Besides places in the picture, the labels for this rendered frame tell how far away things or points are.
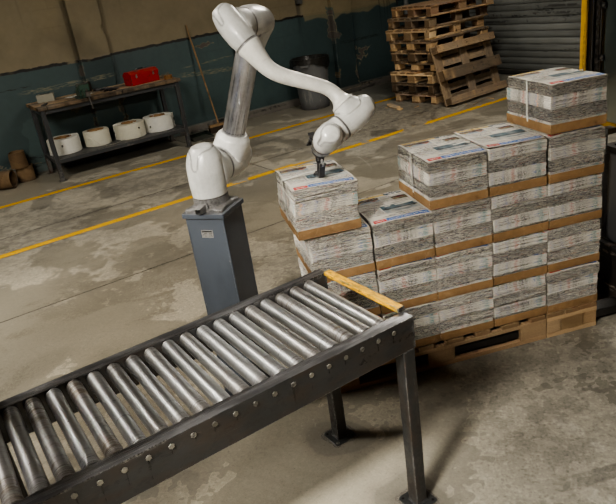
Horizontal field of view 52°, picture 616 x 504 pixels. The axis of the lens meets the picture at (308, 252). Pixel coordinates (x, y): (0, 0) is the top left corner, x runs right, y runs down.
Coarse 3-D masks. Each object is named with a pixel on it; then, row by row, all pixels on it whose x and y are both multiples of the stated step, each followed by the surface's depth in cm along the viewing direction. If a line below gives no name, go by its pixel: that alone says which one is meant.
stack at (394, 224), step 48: (528, 192) 293; (336, 240) 277; (384, 240) 284; (432, 240) 289; (528, 240) 302; (336, 288) 286; (384, 288) 292; (432, 288) 299; (528, 288) 312; (480, 336) 315; (528, 336) 323
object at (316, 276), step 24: (288, 288) 240; (216, 312) 230; (240, 312) 230; (264, 312) 236; (168, 336) 218; (120, 360) 209; (144, 360) 214; (168, 360) 219; (48, 384) 200; (0, 408) 192; (48, 408) 199; (72, 408) 204
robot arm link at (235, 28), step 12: (216, 12) 240; (228, 12) 238; (240, 12) 241; (252, 12) 246; (216, 24) 241; (228, 24) 238; (240, 24) 238; (252, 24) 243; (228, 36) 239; (240, 36) 238
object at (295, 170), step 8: (328, 160) 299; (288, 168) 294; (296, 168) 292; (304, 168) 291; (312, 168) 290; (280, 176) 285; (288, 176) 284; (280, 184) 290; (280, 192) 294; (280, 200) 297
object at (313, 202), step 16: (336, 176) 273; (352, 176) 271; (288, 192) 273; (304, 192) 264; (320, 192) 265; (336, 192) 267; (352, 192) 270; (288, 208) 279; (304, 208) 267; (320, 208) 269; (336, 208) 271; (352, 208) 273; (304, 224) 270; (320, 224) 271
